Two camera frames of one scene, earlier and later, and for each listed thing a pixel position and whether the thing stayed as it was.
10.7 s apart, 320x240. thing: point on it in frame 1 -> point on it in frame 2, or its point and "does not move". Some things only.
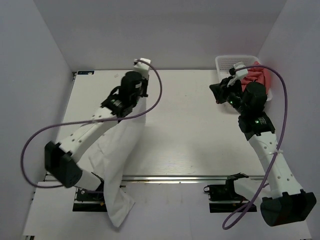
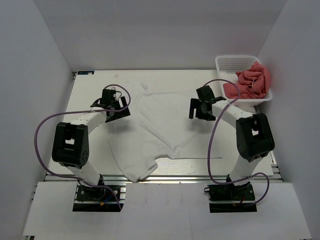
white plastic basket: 223,65 does not move
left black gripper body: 143,92 -> 116,105
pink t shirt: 257,74 does not move
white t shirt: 107,163 -> 158,127
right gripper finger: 216,91 -> 194,103
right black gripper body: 233,95 -> 200,104
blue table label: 85,72 does not move
